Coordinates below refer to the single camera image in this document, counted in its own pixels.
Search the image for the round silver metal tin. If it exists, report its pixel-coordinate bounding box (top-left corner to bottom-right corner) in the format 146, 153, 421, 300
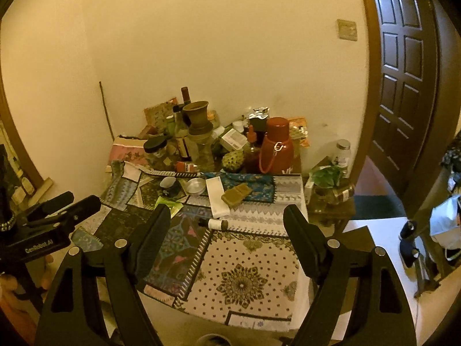
185, 177, 206, 195

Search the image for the small white tube bottle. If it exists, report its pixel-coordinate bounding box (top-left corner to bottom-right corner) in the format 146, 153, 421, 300
198, 218, 229, 231

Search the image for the white plastic trash bin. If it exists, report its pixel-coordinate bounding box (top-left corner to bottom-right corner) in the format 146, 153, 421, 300
195, 334, 231, 346

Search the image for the black shoe on floor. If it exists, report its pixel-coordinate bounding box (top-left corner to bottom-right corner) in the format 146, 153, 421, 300
398, 220, 420, 269

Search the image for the dark wooden chair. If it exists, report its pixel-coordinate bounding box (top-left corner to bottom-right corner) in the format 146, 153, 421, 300
330, 226, 375, 252

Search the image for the white plastic bag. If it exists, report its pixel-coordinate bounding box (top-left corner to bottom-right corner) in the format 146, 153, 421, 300
430, 195, 460, 250

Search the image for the pink embroidered cloth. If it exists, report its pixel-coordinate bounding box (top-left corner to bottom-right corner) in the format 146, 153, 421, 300
108, 137, 148, 166

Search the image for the green snack wrapper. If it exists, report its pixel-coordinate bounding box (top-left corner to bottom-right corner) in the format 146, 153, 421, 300
155, 196, 184, 218

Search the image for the black lid glass jar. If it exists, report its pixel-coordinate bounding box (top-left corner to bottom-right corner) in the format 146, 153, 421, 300
143, 136, 171, 170

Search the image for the red cigarette pack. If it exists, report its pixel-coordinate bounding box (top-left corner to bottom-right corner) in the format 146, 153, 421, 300
176, 161, 199, 173

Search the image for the green leafy potted plant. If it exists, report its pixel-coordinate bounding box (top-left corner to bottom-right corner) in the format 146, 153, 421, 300
310, 166, 344, 189

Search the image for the patterned decorative box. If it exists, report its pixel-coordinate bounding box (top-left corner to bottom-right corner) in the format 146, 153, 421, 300
144, 98, 178, 130

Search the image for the clear liquor bottle yellow label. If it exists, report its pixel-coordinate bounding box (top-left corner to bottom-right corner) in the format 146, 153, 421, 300
173, 106, 191, 161

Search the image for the patchwork patterned tablecloth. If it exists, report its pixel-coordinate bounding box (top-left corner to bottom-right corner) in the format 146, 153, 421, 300
72, 161, 309, 332

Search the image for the clear glass jar white lid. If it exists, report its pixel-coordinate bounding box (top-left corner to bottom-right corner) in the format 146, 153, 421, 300
332, 139, 351, 178

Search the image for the white paper strip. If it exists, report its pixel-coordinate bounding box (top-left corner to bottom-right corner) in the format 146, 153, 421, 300
205, 176, 231, 219

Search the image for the large clear glass jar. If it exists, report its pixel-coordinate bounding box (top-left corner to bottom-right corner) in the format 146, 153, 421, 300
188, 131, 216, 173

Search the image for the brown ceramic vase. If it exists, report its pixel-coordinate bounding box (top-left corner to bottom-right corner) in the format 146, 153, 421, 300
183, 101, 213, 135

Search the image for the dark red wine bottle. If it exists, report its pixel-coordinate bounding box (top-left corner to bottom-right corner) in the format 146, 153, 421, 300
180, 87, 191, 105

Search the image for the red thermos jug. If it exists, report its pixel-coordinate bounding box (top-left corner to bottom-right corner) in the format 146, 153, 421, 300
259, 117, 294, 175

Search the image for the green custard apple fruit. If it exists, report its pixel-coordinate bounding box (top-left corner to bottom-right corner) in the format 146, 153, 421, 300
222, 150, 245, 173

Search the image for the white cardboard box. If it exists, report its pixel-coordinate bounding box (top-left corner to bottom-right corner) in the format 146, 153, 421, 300
220, 128, 248, 152

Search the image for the brown panelled wooden door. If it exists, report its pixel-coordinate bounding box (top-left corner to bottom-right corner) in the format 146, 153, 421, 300
369, 0, 438, 195

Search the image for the beige wall light switch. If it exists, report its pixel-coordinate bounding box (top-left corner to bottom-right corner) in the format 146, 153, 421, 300
336, 19, 358, 42

